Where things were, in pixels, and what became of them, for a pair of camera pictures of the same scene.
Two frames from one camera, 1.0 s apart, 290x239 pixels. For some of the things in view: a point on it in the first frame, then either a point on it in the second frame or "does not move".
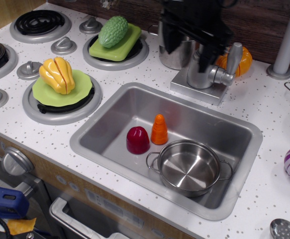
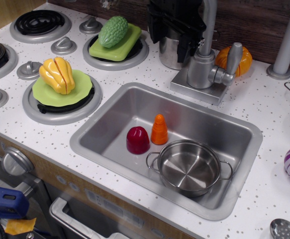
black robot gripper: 203,19 → 186,15
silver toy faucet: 207,86 does not move
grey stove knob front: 29,70 does not move
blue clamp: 6,203 does not move
